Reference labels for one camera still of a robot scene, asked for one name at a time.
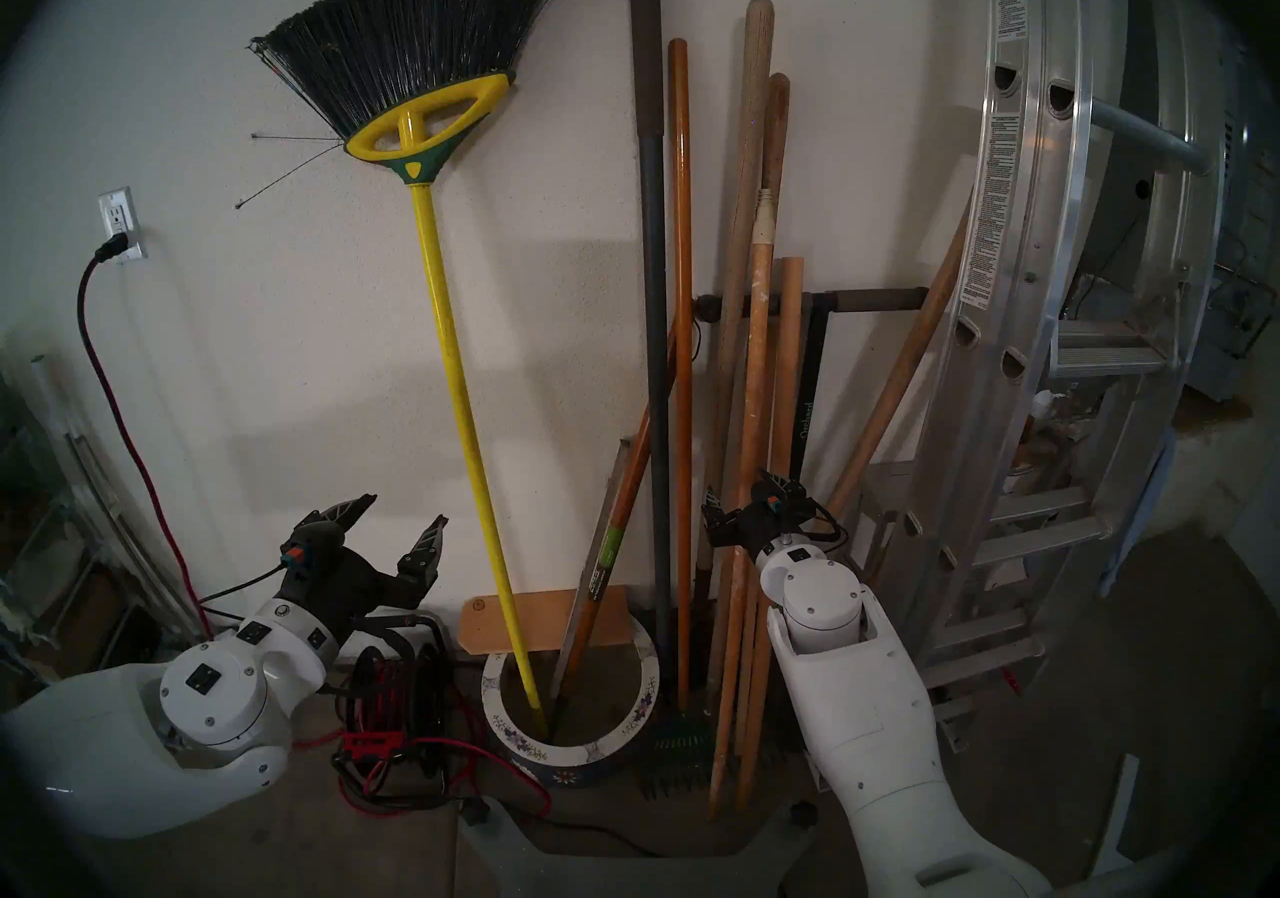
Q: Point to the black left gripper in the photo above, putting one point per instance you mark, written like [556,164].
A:
[330,571]

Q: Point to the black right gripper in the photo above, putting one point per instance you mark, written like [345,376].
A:
[790,521]

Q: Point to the paint-stained wooden pole white tip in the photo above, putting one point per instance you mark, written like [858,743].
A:
[755,386]

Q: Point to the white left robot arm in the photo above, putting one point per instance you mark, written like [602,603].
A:
[120,746]

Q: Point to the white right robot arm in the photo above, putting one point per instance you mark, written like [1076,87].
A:
[870,706]

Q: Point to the floral white ceramic pot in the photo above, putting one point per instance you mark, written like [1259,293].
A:
[560,756]

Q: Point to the plain flat-topped wooden stick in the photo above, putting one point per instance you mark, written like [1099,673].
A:
[787,386]

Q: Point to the light wooden board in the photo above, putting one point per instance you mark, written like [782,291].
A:
[570,618]

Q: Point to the grey pole with black grip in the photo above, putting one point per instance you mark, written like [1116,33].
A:
[655,306]

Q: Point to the aluminium step ladder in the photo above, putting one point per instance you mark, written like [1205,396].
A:
[1040,536]

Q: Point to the white plastic bottle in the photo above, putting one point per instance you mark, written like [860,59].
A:
[1045,406]

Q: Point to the cluttered storage shelf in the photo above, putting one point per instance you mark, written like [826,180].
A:
[60,566]

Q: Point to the aluminium extension ladder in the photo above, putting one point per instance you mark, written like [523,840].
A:
[1020,206]

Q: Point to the white strip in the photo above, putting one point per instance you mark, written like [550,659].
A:
[1115,816]

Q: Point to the grey electrical box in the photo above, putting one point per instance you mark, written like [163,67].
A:
[1235,326]

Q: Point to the white wall outlet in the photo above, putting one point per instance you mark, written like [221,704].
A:
[118,211]

